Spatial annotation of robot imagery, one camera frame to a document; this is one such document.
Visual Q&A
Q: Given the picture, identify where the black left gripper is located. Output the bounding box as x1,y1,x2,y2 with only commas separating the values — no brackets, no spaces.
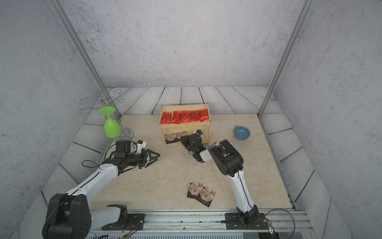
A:
125,148,160,169

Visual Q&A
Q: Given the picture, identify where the black floral tea bag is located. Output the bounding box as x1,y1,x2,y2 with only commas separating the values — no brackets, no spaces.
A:
165,133,180,144
197,186,216,207
175,131,188,140
187,182,204,199

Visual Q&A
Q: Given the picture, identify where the red tea bag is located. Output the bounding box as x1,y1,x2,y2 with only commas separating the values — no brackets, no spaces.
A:
171,111,183,124
190,111,200,122
198,109,210,122
181,111,192,123
160,112,172,124

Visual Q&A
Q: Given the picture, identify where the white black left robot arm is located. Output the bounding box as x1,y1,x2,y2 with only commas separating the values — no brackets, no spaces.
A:
42,140,160,239

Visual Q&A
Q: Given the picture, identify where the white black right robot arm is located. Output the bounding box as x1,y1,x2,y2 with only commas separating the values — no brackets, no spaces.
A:
181,133,269,229

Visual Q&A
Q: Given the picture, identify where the wooden two-tier shelf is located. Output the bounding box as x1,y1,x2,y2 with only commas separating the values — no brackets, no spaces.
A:
159,104,211,146

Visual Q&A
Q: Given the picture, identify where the green plastic wine glass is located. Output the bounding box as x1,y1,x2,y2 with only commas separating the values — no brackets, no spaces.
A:
99,106,122,138

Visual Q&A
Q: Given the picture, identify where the blue ceramic bowl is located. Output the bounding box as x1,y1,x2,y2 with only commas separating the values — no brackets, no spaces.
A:
234,126,251,140

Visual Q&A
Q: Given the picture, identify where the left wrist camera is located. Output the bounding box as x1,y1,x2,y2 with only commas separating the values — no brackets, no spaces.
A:
136,140,146,154

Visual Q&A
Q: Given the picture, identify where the silver wire glass rack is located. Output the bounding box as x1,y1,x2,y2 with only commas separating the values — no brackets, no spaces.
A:
79,88,134,142

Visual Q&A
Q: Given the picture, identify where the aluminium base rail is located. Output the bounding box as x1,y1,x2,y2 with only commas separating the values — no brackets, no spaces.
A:
53,209,317,239

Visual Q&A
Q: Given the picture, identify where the left aluminium frame post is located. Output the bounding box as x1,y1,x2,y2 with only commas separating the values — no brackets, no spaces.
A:
49,0,121,120

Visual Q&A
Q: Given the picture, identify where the aluminium frame post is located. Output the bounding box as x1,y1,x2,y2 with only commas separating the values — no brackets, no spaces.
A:
49,0,121,120
258,0,314,119

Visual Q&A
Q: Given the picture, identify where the right aluminium frame post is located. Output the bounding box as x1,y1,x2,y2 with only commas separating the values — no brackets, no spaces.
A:
258,0,314,119

